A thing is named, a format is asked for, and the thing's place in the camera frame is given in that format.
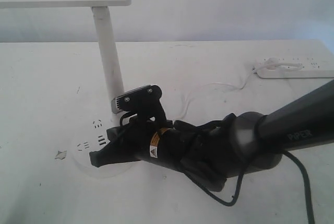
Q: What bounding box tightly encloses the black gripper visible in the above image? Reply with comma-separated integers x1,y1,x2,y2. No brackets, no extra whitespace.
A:
89,121,200,173

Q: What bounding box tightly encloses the white desk lamp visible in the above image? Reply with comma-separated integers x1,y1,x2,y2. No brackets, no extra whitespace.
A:
1,0,132,179

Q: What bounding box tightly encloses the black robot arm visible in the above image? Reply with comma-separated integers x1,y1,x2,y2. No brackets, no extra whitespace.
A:
89,82,333,192

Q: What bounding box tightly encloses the white plug in strip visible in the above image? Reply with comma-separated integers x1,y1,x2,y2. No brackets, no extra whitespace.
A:
263,57,279,70

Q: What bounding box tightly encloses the white power strip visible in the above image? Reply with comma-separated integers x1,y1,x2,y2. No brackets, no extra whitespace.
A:
254,56,333,79

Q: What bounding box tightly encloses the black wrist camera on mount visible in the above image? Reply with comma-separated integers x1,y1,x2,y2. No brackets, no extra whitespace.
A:
111,85,167,124

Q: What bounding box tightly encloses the white power cord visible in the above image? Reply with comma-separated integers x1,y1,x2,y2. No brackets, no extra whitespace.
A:
180,62,305,117

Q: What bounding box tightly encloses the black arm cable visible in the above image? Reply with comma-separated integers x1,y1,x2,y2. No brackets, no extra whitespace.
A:
180,150,315,224

